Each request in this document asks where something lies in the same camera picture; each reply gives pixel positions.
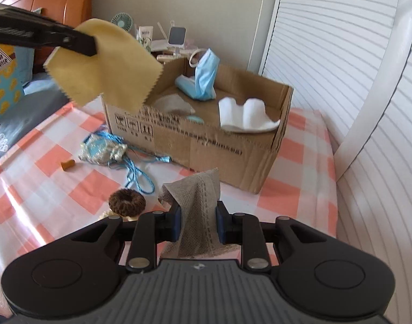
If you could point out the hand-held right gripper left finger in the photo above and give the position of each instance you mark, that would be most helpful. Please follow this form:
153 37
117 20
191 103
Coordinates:
177 222

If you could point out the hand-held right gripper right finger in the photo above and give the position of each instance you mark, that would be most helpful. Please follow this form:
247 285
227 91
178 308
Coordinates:
220 222

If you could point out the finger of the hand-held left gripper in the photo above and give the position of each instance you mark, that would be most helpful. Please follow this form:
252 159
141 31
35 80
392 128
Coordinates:
57 37

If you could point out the grey face mask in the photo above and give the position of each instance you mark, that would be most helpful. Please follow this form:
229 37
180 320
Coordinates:
173 104
199 216

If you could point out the yellow cleaning cloth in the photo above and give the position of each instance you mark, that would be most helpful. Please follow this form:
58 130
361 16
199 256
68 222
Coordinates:
108 71

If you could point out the brown cardboard box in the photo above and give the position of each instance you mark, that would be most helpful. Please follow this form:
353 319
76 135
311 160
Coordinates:
226 155

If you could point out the blue white soft toy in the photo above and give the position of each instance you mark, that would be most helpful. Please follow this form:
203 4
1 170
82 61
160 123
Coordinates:
195 119

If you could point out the white cloth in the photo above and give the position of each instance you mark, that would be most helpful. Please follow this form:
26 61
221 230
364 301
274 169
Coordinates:
239 118

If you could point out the blue face mask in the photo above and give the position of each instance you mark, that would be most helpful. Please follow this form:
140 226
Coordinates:
204 77

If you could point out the brown scrunchie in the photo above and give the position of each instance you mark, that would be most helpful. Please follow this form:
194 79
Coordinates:
124 202

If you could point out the green desk fan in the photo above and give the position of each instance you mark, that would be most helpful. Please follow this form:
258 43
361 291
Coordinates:
122 21

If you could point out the cream scrunchie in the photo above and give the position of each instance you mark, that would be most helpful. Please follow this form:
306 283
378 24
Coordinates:
108 214

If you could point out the grey blue bedding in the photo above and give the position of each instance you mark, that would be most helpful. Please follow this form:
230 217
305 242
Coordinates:
30 114

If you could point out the white remote control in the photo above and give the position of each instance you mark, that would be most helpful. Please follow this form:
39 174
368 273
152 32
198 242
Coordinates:
165 58

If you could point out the small screen on stand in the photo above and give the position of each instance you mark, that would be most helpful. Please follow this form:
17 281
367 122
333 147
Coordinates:
176 35

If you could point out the small brown cylinder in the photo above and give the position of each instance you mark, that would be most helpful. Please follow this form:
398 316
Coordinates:
67 165

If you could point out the orange white checked tablecloth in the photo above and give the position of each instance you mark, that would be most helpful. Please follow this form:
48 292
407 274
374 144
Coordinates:
40 192

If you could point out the white louvered door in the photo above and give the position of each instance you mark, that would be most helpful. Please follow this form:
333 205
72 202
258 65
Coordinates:
327 23
378 192

